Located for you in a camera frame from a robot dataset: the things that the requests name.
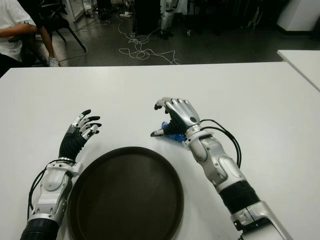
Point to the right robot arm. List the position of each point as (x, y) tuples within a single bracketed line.
[(225, 170)]

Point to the white side table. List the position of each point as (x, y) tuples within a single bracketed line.
[(303, 63)]

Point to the black chair with armrest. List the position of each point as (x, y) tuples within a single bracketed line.
[(26, 53)]

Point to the black cabinet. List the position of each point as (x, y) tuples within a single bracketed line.
[(147, 17)]

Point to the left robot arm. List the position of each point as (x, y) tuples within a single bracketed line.
[(51, 190)]

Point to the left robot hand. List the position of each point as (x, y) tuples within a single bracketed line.
[(71, 143)]

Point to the person in white shirt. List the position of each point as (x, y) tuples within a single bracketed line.
[(11, 25)]

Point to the white humanoid robot legs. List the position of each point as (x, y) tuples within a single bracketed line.
[(167, 20)]

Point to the white power strip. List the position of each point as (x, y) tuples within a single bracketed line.
[(125, 14)]

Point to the blue Oreo packet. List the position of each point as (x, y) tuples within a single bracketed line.
[(178, 137)]

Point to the black chair with sled legs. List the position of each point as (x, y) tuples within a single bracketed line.
[(61, 23)]

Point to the round dark brown tray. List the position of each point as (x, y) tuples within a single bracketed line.
[(125, 195)]

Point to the white display cabinet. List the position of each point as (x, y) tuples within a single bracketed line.
[(73, 10)]

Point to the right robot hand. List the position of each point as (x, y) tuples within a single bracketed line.
[(183, 113)]

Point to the white block with black base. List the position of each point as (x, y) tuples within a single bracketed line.
[(300, 15)]

